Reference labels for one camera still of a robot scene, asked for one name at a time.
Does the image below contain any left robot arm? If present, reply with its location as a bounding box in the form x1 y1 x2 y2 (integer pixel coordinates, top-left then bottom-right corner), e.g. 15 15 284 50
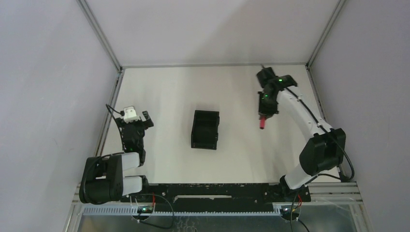
79 111 154 205

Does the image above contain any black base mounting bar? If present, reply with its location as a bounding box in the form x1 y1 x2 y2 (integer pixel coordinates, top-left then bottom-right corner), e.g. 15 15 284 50
120 183 311 213

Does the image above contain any aluminium frame rail left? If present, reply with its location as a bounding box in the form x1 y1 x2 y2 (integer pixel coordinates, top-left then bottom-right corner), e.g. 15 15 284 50
76 0 126 158

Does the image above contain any left black cable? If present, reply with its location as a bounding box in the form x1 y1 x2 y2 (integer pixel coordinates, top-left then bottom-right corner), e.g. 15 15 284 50
105 103 126 129

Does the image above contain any aluminium frame rail right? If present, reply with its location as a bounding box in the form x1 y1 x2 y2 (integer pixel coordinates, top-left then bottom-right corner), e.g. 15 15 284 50
305 0 349 120

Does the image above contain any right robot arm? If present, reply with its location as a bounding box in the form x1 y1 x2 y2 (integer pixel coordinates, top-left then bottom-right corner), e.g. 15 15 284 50
136 65 324 187

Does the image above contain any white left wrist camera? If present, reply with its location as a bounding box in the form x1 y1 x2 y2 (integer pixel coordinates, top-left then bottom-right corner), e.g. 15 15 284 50
123 106 141 123

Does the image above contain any red handled screwdriver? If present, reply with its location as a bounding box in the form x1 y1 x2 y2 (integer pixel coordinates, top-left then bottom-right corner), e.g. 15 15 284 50
259 115 266 130

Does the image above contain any white slotted cable duct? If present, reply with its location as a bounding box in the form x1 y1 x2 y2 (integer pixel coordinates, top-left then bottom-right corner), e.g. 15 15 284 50
81 204 282 217

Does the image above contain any aluminium frame rail back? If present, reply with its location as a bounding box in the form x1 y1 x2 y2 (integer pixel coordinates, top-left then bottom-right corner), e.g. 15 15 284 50
122 62 307 69

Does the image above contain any black plastic bin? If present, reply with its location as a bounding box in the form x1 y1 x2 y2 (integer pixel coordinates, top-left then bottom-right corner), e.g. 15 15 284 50
190 110 220 150

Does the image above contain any aluminium frame rail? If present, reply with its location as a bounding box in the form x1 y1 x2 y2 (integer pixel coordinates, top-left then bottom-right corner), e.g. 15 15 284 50
76 0 126 158
305 0 349 120
122 62 307 69

